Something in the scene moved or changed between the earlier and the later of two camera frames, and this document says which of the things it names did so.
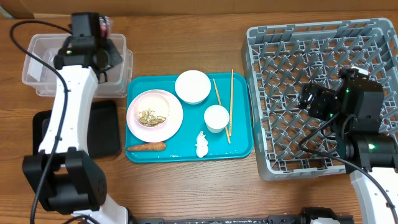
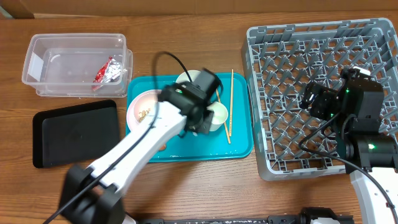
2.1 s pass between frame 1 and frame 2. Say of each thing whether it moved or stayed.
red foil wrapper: moved
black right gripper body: stayed
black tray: stayed
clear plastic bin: stayed
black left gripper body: moved
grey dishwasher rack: stayed
